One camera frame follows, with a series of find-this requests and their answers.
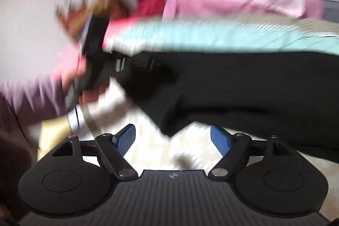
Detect red cloth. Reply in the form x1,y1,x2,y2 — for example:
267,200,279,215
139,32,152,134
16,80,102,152
131,0,168,18

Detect black pants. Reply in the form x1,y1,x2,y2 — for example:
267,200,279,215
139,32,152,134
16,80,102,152
117,49,339,163

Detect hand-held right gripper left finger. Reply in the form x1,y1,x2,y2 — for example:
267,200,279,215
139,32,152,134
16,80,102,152
50,124,139,180

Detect printed bed sheet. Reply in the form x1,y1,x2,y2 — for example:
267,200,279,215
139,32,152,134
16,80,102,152
37,15,339,171

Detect person's left hand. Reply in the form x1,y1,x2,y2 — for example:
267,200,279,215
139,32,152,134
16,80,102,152
60,55,113,108

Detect dark brown cloth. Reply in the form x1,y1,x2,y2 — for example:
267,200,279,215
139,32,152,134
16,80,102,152
0,133,40,226

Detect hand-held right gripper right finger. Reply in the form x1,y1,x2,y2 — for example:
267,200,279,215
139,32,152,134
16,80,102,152
208,125,297,181

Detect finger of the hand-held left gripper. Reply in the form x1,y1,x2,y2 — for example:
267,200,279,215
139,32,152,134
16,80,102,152
114,53,163,77

